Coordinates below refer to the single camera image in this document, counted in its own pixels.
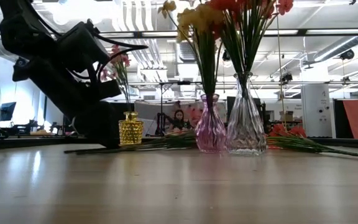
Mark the clear glass vase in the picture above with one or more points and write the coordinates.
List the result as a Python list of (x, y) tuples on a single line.
[(245, 124)]

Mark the black overhead light beam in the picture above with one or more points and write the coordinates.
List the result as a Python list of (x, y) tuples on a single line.
[(301, 32)]

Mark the background computer monitor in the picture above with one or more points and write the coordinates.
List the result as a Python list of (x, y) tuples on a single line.
[(6, 111)]

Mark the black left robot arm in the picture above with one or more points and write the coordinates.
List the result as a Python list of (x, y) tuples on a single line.
[(20, 34)]

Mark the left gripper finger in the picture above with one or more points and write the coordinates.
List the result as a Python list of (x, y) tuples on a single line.
[(101, 124)]

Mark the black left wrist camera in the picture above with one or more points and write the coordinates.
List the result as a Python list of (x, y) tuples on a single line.
[(82, 46)]

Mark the black background rig frame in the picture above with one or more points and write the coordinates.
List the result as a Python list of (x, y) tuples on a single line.
[(183, 82)]

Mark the white pillar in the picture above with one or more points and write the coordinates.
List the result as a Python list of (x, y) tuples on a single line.
[(315, 109)]

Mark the black aluminium table frame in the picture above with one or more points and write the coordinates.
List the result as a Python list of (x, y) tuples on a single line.
[(26, 141)]

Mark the yellow glass vase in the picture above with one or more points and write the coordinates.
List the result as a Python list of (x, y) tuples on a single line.
[(131, 130)]

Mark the pink glass vase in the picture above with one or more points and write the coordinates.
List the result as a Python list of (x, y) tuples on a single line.
[(211, 133)]

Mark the person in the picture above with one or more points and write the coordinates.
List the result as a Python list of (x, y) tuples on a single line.
[(179, 119)]

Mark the black ceiling spotlight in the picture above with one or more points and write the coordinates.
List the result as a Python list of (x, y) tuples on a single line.
[(287, 77), (226, 56), (347, 54)]

